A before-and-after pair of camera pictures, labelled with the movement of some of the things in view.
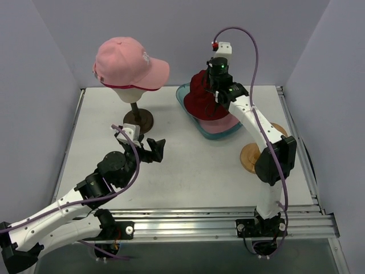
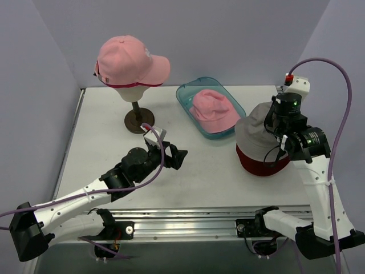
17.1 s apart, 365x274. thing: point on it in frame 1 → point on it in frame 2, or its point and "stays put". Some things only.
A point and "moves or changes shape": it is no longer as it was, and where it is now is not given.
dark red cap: x=200 y=101 moves or changes shape
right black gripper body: x=214 y=86 → x=274 y=137
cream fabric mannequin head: x=129 y=95 stays put
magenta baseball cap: x=114 y=86 moves or changes shape
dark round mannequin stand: x=140 y=117 stays put
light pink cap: x=122 y=61 stays put
